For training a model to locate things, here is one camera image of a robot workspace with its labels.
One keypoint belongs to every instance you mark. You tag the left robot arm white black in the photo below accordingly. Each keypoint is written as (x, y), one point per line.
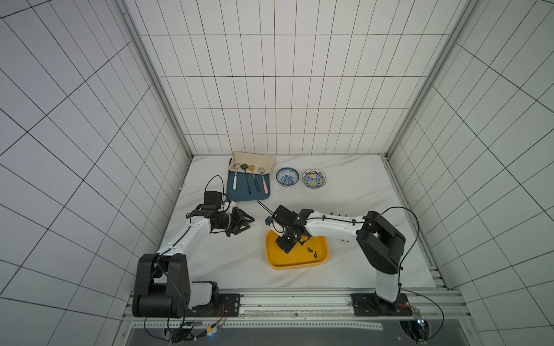
(163, 288)

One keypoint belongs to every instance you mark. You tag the white handled spoon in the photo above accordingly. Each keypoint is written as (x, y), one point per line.
(236, 167)

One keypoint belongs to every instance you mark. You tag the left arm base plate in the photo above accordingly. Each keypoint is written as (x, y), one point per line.
(224, 305)

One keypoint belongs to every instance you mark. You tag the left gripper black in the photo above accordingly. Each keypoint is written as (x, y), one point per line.
(239, 215)

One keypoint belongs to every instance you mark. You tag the black handled spoon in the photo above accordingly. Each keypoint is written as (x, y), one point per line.
(244, 167)

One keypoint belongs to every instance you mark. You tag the beige folded cloth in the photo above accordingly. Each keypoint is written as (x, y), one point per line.
(266, 162)

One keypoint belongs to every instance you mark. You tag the yellow blue patterned bowl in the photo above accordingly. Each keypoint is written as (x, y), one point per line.
(314, 179)

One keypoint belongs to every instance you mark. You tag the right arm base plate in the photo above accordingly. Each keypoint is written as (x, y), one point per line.
(381, 304)

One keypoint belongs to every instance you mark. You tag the gold blue handled spoon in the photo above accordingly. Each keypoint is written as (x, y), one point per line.
(252, 169)

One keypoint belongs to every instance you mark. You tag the aluminium mounting rail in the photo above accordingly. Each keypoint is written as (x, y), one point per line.
(339, 308)

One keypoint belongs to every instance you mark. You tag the dark blue rectangular tray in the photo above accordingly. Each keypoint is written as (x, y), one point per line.
(241, 193)

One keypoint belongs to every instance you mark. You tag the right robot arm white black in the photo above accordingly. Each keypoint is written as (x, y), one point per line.
(381, 243)

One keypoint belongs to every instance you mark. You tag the pink handled spoon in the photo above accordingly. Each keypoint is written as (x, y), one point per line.
(265, 186)

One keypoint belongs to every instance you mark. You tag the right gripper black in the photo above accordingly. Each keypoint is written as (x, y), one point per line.
(287, 232)

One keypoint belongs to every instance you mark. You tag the yellow plastic storage tray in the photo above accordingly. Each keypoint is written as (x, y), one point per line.
(299, 257)

